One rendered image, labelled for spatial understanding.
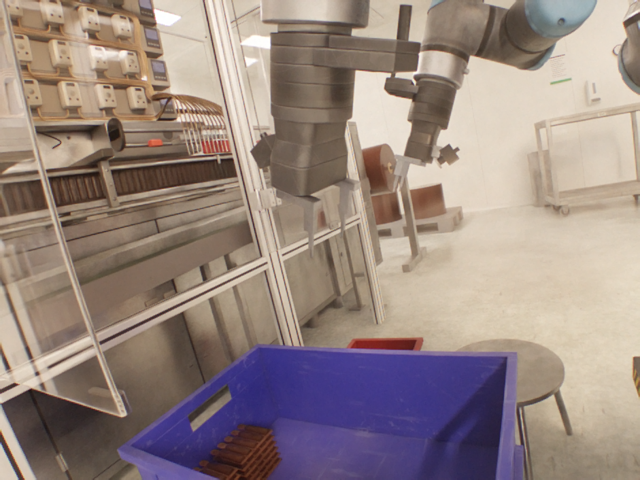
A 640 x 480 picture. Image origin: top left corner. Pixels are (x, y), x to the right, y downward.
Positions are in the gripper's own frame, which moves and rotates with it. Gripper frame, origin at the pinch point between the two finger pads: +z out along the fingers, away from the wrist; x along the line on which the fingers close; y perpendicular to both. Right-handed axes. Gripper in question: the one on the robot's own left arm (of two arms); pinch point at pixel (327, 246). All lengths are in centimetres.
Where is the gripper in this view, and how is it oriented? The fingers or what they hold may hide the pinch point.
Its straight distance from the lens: 38.3
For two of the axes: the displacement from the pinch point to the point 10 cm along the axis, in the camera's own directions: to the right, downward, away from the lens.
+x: -6.0, 3.7, -7.1
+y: -8.0, -3.3, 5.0
